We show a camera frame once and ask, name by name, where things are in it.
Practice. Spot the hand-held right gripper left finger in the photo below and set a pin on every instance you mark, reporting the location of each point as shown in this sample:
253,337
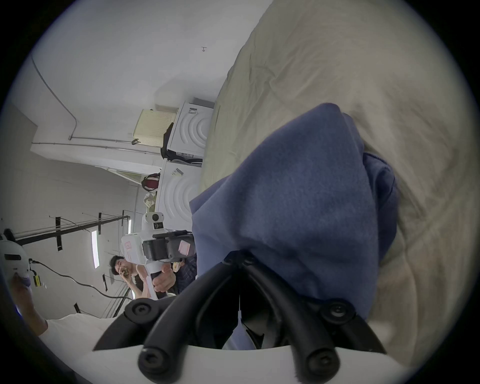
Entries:
168,318

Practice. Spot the red bag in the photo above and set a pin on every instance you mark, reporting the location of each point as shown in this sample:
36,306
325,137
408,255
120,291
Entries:
150,182

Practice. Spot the white washing machine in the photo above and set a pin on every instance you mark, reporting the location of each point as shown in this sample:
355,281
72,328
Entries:
180,195
191,127

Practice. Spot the cream perforated panel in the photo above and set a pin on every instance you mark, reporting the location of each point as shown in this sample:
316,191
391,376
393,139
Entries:
152,127

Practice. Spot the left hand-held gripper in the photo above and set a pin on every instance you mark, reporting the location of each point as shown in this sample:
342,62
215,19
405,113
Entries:
133,247

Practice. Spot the person's body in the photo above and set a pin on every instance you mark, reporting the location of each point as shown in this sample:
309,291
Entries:
71,332

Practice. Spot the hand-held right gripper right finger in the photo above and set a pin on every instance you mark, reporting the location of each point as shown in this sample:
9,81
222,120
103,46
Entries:
296,318

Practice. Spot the white head-worn camera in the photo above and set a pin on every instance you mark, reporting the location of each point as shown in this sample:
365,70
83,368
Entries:
13,260

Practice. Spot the blue garment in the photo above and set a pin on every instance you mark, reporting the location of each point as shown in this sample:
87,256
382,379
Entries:
300,195

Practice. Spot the person's left hand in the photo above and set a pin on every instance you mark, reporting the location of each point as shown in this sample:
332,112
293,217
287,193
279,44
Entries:
165,279

